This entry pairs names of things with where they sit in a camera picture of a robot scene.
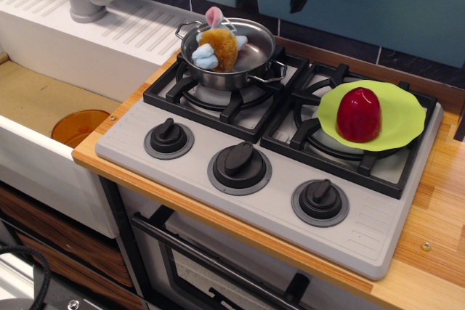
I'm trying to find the oven door with handle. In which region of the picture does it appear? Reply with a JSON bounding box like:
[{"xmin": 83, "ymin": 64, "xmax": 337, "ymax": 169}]
[{"xmin": 130, "ymin": 204, "xmax": 317, "ymax": 310}]

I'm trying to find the stuffed elephant toy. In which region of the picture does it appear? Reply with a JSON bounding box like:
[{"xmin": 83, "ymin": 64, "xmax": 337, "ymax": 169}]
[{"xmin": 191, "ymin": 7, "xmax": 248, "ymax": 73}]

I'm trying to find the black right burner grate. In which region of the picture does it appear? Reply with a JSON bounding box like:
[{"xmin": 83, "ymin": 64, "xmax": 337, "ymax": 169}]
[{"xmin": 260, "ymin": 62, "xmax": 443, "ymax": 199}]

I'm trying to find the black burner grate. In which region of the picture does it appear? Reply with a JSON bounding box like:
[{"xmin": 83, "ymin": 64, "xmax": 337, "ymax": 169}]
[
  {"xmin": 260, "ymin": 62, "xmax": 443, "ymax": 199},
  {"xmin": 143, "ymin": 46, "xmax": 310, "ymax": 143}
]

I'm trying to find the black right stove knob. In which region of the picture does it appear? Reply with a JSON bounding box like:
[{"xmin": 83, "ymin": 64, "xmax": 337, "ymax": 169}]
[{"xmin": 291, "ymin": 179, "xmax": 349, "ymax": 228}]

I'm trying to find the black left burner grate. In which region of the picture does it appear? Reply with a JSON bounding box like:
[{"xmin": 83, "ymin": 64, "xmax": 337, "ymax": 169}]
[{"xmin": 143, "ymin": 46, "xmax": 310, "ymax": 143}]

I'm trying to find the white toy sink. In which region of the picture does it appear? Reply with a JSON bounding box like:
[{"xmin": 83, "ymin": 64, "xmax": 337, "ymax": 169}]
[{"xmin": 1, "ymin": 0, "xmax": 198, "ymax": 238}]

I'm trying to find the black left stove knob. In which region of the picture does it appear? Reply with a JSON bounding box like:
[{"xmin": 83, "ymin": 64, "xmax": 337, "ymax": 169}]
[{"xmin": 144, "ymin": 118, "xmax": 195, "ymax": 160}]

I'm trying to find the black braided cable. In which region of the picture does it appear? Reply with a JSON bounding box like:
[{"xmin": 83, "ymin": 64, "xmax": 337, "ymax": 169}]
[{"xmin": 0, "ymin": 244, "xmax": 51, "ymax": 310}]

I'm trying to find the lime green plate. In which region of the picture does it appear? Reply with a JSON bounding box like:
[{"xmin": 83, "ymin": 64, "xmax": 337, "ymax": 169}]
[{"xmin": 317, "ymin": 80, "xmax": 426, "ymax": 152}]

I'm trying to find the stainless steel pot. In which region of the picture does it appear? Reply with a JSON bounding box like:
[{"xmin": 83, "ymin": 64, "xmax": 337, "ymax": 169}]
[{"xmin": 175, "ymin": 17, "xmax": 287, "ymax": 91}]

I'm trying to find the grey toy stove top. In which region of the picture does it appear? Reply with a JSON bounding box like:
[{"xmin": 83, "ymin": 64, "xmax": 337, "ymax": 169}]
[{"xmin": 94, "ymin": 70, "xmax": 445, "ymax": 281}]

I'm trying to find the black middle stove knob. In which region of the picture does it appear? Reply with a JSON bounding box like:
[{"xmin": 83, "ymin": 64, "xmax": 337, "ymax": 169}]
[{"xmin": 207, "ymin": 142, "xmax": 272, "ymax": 196}]

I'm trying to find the black stove knob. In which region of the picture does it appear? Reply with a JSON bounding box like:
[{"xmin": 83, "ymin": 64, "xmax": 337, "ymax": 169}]
[
  {"xmin": 207, "ymin": 142, "xmax": 272, "ymax": 196},
  {"xmin": 291, "ymin": 179, "xmax": 349, "ymax": 228},
  {"xmin": 144, "ymin": 118, "xmax": 195, "ymax": 160}
]

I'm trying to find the wooden drawer front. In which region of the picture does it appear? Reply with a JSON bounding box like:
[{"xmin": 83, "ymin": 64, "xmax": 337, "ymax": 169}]
[{"xmin": 1, "ymin": 183, "xmax": 144, "ymax": 309}]

